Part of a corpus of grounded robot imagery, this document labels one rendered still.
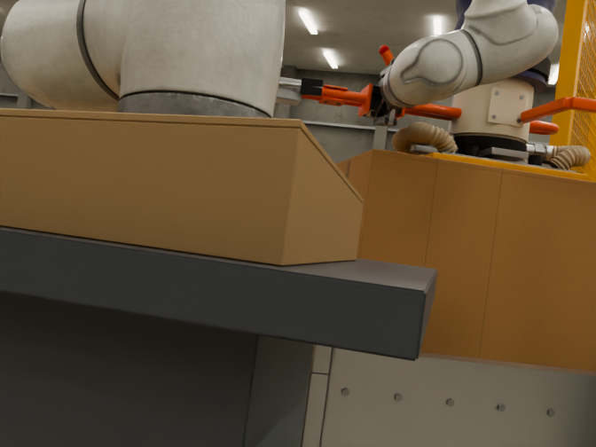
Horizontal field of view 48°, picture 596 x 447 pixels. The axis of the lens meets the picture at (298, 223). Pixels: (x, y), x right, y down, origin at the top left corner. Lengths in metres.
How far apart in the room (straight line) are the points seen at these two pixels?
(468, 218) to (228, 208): 0.93
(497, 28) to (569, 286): 0.54
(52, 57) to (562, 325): 1.05
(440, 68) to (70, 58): 0.58
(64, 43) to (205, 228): 0.38
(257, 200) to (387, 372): 0.74
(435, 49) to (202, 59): 0.55
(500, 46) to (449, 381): 0.56
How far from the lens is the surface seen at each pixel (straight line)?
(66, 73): 0.78
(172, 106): 0.61
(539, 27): 1.22
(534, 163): 1.48
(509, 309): 1.37
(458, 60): 1.11
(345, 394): 1.12
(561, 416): 1.27
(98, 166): 0.47
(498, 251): 1.35
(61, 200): 0.48
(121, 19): 0.69
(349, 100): 1.45
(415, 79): 1.11
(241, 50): 0.63
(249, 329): 0.39
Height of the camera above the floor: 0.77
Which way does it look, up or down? 1 degrees up
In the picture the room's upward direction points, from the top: 7 degrees clockwise
